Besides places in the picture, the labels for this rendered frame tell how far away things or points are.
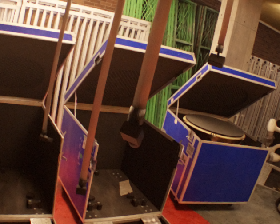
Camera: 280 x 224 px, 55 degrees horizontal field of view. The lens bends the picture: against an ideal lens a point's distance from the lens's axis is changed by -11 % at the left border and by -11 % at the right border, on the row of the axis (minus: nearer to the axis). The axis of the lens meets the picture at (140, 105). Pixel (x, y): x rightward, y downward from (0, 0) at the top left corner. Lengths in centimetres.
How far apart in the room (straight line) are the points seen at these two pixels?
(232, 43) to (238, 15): 45
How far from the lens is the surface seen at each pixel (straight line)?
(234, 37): 457
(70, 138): 293
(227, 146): 333
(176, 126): 376
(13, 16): 384
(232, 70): 342
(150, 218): 301
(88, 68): 264
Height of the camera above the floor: 184
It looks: 13 degrees down
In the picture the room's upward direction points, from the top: 14 degrees clockwise
